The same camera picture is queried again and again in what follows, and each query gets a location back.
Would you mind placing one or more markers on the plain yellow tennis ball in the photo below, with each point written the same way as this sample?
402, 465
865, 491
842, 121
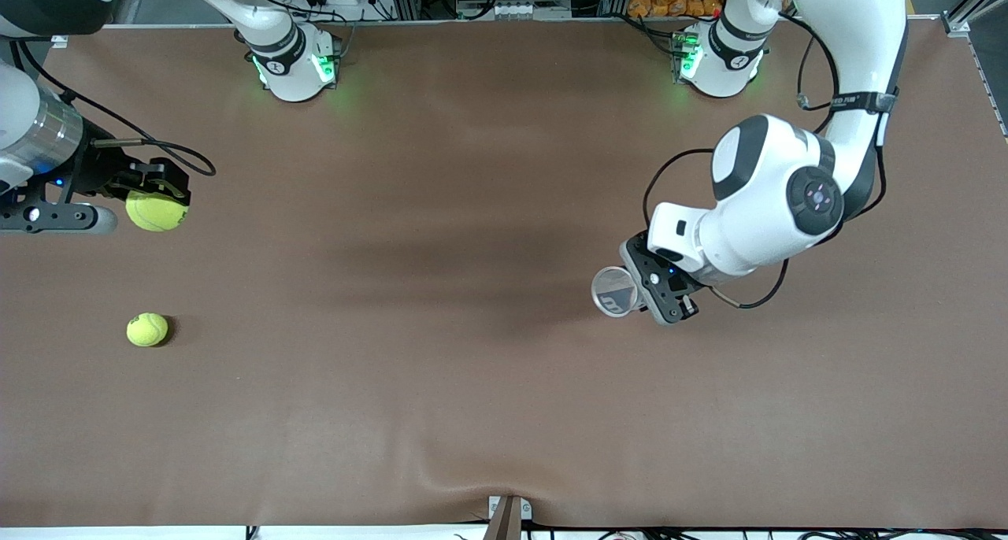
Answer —
157, 213

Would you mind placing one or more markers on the white terminal block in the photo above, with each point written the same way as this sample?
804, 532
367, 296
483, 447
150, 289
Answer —
504, 10

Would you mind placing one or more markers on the blue white tennis ball can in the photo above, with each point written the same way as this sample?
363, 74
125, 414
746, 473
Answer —
614, 292

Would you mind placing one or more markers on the brown table cover mat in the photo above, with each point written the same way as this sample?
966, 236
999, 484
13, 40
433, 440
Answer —
504, 406

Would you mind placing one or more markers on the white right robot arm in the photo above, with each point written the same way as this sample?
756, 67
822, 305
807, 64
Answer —
287, 68

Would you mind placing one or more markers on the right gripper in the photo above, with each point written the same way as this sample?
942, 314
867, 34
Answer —
100, 170

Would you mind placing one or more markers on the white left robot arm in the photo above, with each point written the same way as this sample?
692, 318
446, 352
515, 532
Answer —
858, 36

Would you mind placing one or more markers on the aluminium frame profile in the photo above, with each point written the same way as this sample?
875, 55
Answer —
60, 41
957, 27

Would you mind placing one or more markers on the yellow tennis ball dark logo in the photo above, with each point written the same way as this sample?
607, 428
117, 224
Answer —
146, 329

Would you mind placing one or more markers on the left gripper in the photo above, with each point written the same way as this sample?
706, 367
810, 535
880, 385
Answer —
691, 286

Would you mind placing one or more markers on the silver camera mount bracket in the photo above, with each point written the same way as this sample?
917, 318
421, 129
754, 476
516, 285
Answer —
508, 520

